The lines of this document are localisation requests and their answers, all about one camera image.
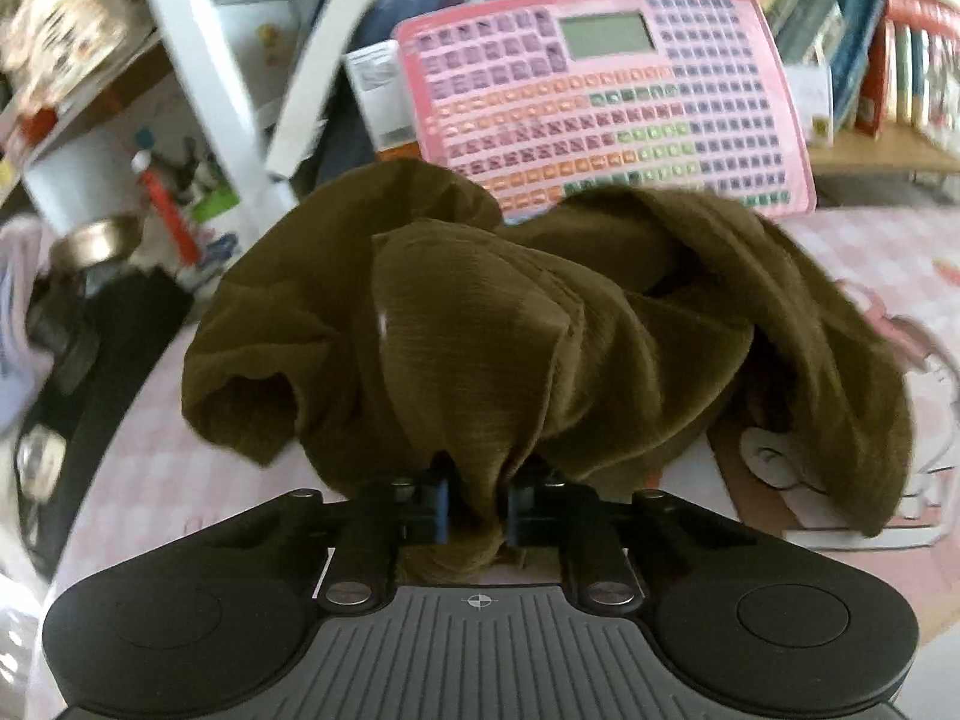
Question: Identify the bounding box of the dark brown corduroy garment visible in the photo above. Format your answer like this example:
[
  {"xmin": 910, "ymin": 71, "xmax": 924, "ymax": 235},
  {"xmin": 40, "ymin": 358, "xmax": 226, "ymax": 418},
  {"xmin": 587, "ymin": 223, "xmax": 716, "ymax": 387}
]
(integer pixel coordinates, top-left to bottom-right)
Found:
[{"xmin": 182, "ymin": 161, "xmax": 913, "ymax": 580}]

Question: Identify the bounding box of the black flat case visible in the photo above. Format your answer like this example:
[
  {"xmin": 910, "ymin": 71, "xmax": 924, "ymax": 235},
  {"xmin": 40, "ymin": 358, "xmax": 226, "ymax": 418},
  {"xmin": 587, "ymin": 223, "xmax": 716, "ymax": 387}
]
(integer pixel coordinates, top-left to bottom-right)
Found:
[{"xmin": 13, "ymin": 266, "xmax": 192, "ymax": 578}]

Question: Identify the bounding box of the white wristwatch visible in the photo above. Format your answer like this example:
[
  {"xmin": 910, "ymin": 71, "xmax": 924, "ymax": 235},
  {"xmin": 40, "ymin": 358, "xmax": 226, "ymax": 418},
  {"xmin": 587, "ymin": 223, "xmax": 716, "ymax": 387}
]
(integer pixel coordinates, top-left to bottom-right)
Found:
[{"xmin": 14, "ymin": 424, "xmax": 67, "ymax": 504}]

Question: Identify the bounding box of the lavender folded cloth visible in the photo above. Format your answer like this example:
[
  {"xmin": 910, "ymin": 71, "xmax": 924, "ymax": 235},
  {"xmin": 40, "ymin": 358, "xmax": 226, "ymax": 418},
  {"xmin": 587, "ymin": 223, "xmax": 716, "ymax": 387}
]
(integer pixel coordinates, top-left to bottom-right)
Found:
[{"xmin": 2, "ymin": 215, "xmax": 55, "ymax": 431}]

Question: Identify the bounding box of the brass metal bowl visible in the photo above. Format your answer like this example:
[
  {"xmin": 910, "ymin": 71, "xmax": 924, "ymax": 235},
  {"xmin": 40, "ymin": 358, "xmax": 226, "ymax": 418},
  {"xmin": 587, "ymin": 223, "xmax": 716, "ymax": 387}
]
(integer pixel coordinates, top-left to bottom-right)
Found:
[{"xmin": 49, "ymin": 213, "xmax": 143, "ymax": 275}]

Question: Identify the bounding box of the pink checked cartoon table mat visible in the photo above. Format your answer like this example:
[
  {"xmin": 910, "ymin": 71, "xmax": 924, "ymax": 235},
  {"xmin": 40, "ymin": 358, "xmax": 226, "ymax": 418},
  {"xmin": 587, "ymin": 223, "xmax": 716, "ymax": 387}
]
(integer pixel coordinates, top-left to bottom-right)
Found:
[{"xmin": 43, "ymin": 193, "xmax": 918, "ymax": 718}]

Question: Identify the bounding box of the white orange boxed book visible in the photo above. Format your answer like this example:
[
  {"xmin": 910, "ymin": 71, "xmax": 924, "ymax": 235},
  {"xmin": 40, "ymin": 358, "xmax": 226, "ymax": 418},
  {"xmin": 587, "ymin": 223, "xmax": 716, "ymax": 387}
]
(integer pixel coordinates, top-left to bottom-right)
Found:
[{"xmin": 345, "ymin": 39, "xmax": 420, "ymax": 161}]

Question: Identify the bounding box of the pink keyboard learning toy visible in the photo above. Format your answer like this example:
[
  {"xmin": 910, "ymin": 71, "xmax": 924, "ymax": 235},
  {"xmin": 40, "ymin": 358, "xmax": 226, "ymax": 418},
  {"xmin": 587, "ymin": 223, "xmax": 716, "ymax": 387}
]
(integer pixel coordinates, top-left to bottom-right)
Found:
[{"xmin": 394, "ymin": 0, "xmax": 817, "ymax": 221}]

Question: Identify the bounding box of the white leaning book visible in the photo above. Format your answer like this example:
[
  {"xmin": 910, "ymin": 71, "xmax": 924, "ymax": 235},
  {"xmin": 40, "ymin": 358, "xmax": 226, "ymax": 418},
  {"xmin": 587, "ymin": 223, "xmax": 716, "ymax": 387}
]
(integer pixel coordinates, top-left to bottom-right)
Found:
[{"xmin": 265, "ymin": 0, "xmax": 379, "ymax": 179}]

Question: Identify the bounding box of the red book set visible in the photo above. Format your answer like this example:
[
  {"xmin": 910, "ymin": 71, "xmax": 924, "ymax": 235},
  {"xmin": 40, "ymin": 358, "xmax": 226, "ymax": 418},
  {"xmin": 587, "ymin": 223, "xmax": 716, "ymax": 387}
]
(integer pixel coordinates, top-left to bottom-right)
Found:
[{"xmin": 854, "ymin": 0, "xmax": 958, "ymax": 149}]

